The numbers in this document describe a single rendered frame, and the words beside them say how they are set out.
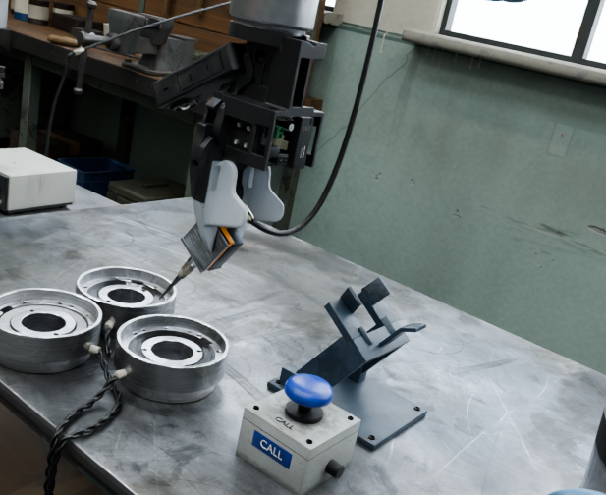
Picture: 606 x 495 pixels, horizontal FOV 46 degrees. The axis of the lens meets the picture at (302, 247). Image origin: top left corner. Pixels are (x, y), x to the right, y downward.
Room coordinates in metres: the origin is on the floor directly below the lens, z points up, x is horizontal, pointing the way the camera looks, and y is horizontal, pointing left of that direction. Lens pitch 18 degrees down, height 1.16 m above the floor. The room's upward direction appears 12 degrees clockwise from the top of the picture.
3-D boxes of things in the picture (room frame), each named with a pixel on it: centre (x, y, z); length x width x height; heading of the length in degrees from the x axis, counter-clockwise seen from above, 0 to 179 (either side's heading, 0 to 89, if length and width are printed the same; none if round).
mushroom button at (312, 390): (0.52, -0.03, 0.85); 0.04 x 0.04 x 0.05
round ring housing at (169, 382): (0.60, 0.10, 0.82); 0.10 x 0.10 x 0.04
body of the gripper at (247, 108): (0.65, 0.06, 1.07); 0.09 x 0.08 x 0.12; 56
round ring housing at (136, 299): (0.70, 0.17, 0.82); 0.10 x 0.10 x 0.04
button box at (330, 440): (0.51, -0.03, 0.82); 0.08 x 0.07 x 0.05; 55
